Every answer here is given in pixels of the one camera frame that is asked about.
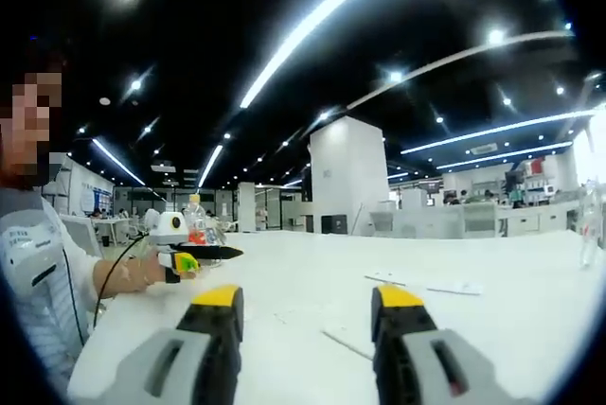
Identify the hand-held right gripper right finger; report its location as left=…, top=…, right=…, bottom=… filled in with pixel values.
left=370, top=283, right=525, bottom=405

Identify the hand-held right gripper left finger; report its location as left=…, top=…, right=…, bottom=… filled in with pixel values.
left=106, top=284, right=245, bottom=405

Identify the person's left hand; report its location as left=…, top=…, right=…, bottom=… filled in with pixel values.
left=118, top=248, right=165, bottom=291

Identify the yellow-capped clear bottle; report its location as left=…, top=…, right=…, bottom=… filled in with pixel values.
left=182, top=193, right=210, bottom=245

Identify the red blue printed packet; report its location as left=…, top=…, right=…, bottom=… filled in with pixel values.
left=188, top=228, right=222, bottom=246

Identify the white flat strip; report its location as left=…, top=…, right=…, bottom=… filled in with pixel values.
left=425, top=281, right=486, bottom=297
left=321, top=328, right=376, bottom=362

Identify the ceiling light strip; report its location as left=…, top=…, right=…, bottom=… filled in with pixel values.
left=436, top=140, right=574, bottom=171
left=401, top=108, right=598, bottom=156
left=197, top=144, right=224, bottom=189
left=91, top=137, right=146, bottom=186

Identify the white chest-worn device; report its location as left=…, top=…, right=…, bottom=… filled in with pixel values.
left=3, top=224, right=67, bottom=298

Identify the white mesh office chair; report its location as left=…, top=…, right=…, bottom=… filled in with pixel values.
left=460, top=202, right=499, bottom=239

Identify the small black cabinet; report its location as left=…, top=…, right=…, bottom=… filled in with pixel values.
left=320, top=215, right=349, bottom=236

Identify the white square pillar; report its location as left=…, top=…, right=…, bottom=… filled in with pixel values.
left=309, top=115, right=390, bottom=237

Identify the clear plastic water bottle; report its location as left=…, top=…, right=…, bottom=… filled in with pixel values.
left=579, top=179, right=605, bottom=270

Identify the long curved ceiling light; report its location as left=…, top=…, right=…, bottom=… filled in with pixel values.
left=238, top=0, right=428, bottom=110

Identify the white ceiling beam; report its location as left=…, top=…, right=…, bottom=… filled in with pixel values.
left=345, top=30, right=577, bottom=111

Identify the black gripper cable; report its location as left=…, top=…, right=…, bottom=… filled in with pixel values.
left=91, top=232, right=154, bottom=331

